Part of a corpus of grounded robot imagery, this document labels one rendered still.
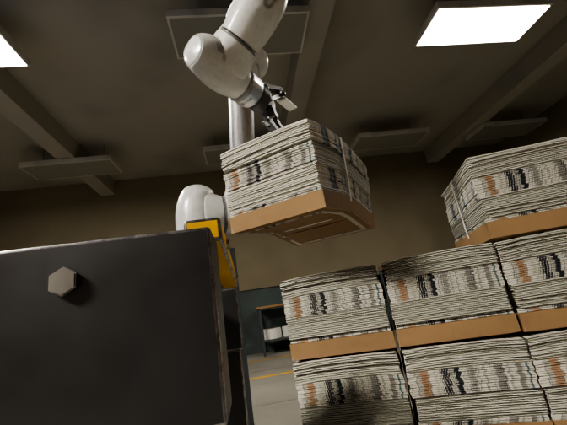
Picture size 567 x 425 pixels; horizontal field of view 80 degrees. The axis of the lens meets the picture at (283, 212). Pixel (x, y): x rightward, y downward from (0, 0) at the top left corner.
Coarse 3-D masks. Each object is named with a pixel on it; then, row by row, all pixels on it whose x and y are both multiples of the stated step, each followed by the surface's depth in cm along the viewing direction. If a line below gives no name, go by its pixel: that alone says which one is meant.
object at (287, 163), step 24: (264, 144) 86; (288, 144) 83; (312, 144) 80; (336, 144) 93; (240, 168) 91; (264, 168) 87; (288, 168) 83; (312, 168) 79; (336, 168) 89; (240, 192) 90; (264, 192) 86; (288, 192) 83; (312, 216) 83
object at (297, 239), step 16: (352, 160) 100; (352, 176) 98; (352, 192) 96; (368, 192) 108; (368, 208) 105; (320, 224) 98; (336, 224) 99; (352, 224) 99; (368, 224) 101; (288, 240) 112; (304, 240) 111; (320, 240) 114
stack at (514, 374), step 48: (528, 240) 85; (288, 288) 99; (336, 288) 95; (384, 288) 109; (432, 288) 89; (480, 288) 86; (528, 288) 83; (336, 336) 92; (480, 336) 84; (528, 336) 80; (336, 384) 89; (384, 384) 86; (432, 384) 83; (480, 384) 80; (528, 384) 78
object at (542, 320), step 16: (464, 320) 84; (480, 320) 83; (496, 320) 83; (512, 320) 82; (528, 320) 81; (544, 320) 80; (560, 320) 79; (352, 336) 91; (368, 336) 90; (384, 336) 89; (400, 336) 88; (416, 336) 87; (432, 336) 86; (448, 336) 85; (464, 336) 84; (304, 352) 94; (320, 352) 92; (336, 352) 91; (352, 352) 90
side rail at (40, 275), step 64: (0, 256) 21; (64, 256) 21; (128, 256) 22; (192, 256) 22; (0, 320) 20; (64, 320) 20; (128, 320) 20; (192, 320) 21; (0, 384) 19; (64, 384) 19; (128, 384) 19; (192, 384) 20
